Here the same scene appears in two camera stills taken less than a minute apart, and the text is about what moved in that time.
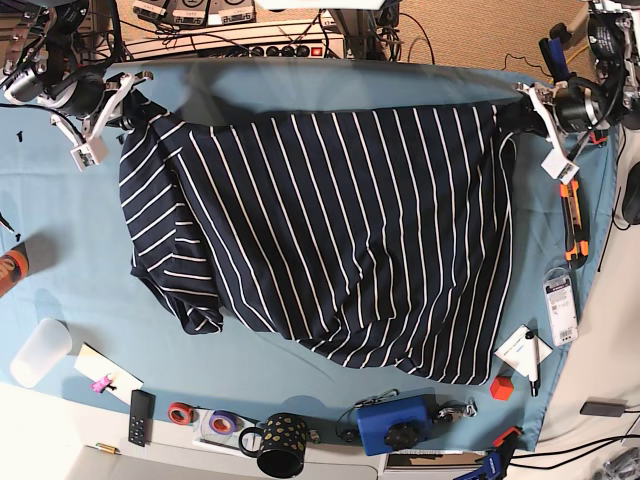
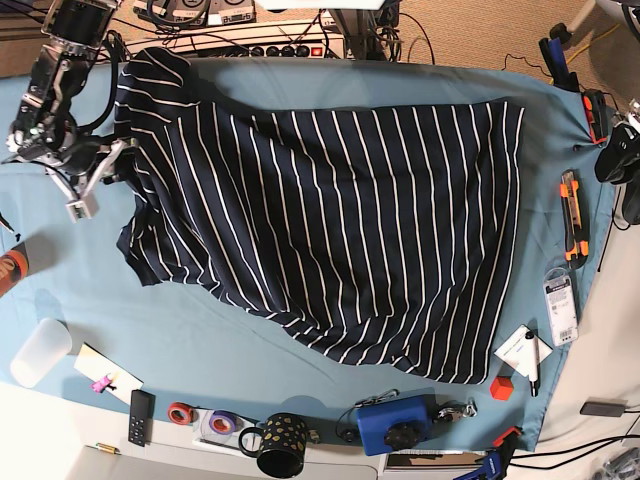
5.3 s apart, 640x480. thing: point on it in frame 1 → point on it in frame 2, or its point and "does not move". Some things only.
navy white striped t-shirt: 382,235 does not move
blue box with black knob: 395,424 does not move
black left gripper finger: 515,115 → 620,160
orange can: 13,267 does not move
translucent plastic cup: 51,342 does not move
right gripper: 90,149 → 79,166
